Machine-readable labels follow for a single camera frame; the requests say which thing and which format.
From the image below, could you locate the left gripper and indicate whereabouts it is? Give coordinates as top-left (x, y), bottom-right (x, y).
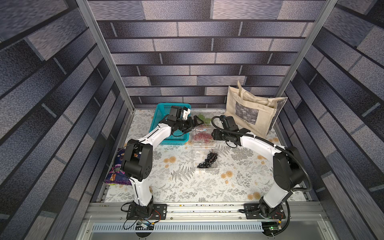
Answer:
top-left (176, 115), bottom-right (204, 133)

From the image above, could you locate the teal plastic basket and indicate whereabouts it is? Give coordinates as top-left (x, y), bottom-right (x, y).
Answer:
top-left (149, 102), bottom-right (193, 146)

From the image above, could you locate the green grape bunch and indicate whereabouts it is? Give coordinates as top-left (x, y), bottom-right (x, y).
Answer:
top-left (198, 114), bottom-right (211, 126)

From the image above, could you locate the clear clamshell container front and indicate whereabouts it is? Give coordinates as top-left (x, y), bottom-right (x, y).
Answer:
top-left (195, 113), bottom-right (213, 130)

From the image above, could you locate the clear clamshell container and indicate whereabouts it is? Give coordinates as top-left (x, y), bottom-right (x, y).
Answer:
top-left (195, 113), bottom-right (213, 130)
top-left (192, 131), bottom-right (216, 149)
top-left (191, 149), bottom-right (220, 174)

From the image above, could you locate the black grape bunch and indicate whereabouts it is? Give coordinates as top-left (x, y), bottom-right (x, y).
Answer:
top-left (197, 152), bottom-right (218, 169)

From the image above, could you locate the clear clamshell container back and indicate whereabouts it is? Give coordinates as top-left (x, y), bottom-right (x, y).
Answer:
top-left (191, 149), bottom-right (220, 174)

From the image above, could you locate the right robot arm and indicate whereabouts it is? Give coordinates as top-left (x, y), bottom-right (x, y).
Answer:
top-left (211, 115), bottom-right (312, 219)

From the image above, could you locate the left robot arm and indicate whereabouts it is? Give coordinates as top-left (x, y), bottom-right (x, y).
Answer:
top-left (122, 106), bottom-right (204, 220)

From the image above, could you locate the beige canvas tote bag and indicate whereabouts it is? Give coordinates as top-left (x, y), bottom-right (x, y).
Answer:
top-left (225, 83), bottom-right (288, 138)

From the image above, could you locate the floral tablecloth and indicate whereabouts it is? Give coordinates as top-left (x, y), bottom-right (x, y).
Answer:
top-left (103, 108), bottom-right (307, 203)

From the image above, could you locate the purple snack bag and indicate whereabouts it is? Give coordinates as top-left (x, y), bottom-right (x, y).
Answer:
top-left (104, 148), bottom-right (132, 186)

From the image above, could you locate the black corrugated cable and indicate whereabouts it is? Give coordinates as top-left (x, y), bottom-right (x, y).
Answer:
top-left (210, 115), bottom-right (313, 238)

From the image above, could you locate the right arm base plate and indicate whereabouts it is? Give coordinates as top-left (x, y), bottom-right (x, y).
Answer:
top-left (242, 203), bottom-right (286, 220)

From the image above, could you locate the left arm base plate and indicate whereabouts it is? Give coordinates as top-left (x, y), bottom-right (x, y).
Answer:
top-left (125, 203), bottom-right (168, 221)

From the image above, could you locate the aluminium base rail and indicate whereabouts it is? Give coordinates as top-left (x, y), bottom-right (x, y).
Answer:
top-left (77, 202), bottom-right (337, 240)

